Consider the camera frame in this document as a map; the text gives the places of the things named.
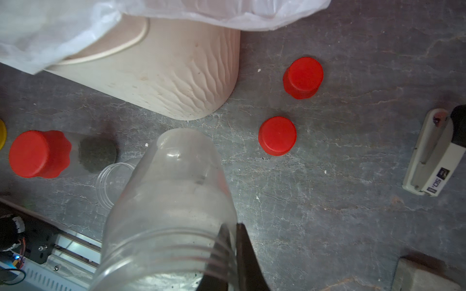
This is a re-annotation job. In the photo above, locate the aluminium mounting rail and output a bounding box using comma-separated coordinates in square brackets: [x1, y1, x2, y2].
[10, 230, 102, 291]

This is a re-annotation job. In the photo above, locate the yellow pencil cup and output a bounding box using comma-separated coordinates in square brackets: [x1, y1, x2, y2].
[0, 120, 7, 150]

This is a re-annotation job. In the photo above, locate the grey flat block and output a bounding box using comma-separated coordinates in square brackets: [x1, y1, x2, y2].
[391, 258, 462, 291]

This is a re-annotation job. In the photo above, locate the grey black stapler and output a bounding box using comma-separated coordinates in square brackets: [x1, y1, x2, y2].
[402, 105, 466, 197]

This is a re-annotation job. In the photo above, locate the cream plastic waste bin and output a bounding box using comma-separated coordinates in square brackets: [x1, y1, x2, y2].
[48, 15, 240, 121]

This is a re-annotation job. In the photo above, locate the white printed bin liner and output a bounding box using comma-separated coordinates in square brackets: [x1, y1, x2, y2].
[1, 0, 330, 74]

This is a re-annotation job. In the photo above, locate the clear plastic jar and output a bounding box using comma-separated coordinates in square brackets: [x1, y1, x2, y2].
[90, 129, 239, 291]
[96, 158, 141, 210]

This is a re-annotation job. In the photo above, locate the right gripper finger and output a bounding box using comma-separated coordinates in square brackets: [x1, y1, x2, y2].
[197, 223, 271, 291]

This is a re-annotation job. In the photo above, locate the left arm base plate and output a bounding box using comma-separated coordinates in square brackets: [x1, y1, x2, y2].
[1, 204, 59, 264]

